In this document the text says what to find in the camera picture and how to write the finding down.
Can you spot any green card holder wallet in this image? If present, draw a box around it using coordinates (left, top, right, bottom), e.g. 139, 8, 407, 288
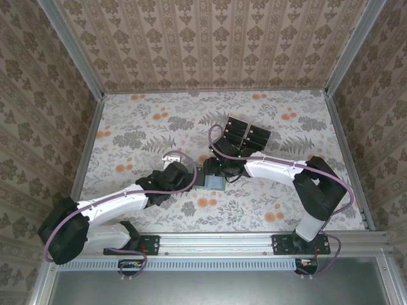
190, 164, 228, 192

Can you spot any floral patterned table cover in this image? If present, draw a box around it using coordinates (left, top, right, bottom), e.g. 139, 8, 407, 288
68, 90, 369, 233

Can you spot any grey sheet metal panel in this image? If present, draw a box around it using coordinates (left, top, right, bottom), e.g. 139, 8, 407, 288
47, 257, 394, 305

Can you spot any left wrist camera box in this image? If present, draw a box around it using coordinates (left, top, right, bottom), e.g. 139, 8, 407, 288
162, 151, 193, 184

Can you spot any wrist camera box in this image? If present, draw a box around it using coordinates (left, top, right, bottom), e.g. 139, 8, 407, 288
162, 151, 193, 184
209, 137, 240, 159

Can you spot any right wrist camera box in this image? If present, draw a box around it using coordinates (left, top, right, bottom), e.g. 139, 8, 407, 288
209, 137, 240, 159

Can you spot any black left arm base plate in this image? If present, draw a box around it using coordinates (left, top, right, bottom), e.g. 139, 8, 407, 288
103, 234, 160, 257

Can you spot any aluminium side frame rail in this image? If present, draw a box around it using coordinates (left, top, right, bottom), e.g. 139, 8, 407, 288
324, 93, 375, 232
60, 93, 106, 234

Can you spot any aluminium mounting rail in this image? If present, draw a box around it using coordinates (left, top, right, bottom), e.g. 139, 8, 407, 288
47, 231, 391, 259

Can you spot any aluminium thin frame rail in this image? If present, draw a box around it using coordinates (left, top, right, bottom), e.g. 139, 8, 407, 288
103, 89, 328, 95

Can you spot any black connector board with wires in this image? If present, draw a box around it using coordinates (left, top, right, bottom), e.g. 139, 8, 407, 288
294, 259, 319, 276
117, 259, 146, 276

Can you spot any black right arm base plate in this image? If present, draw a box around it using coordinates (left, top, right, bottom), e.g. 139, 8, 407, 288
272, 234, 331, 257

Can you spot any white slotted cable duct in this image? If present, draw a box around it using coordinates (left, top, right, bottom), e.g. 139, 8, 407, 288
59, 257, 300, 273

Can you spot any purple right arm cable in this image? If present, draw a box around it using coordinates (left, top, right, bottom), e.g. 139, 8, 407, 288
208, 124, 355, 281

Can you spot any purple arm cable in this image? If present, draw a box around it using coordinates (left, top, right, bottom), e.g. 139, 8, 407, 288
43, 151, 197, 281
208, 124, 355, 281

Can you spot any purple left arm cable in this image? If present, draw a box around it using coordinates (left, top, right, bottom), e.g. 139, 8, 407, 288
43, 151, 197, 281

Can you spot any aluminium frame bar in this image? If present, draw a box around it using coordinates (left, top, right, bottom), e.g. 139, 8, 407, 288
376, 257, 403, 305
27, 257, 61, 305

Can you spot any aluminium frame post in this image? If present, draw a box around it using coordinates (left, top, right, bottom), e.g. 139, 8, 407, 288
37, 0, 106, 99
324, 0, 389, 98

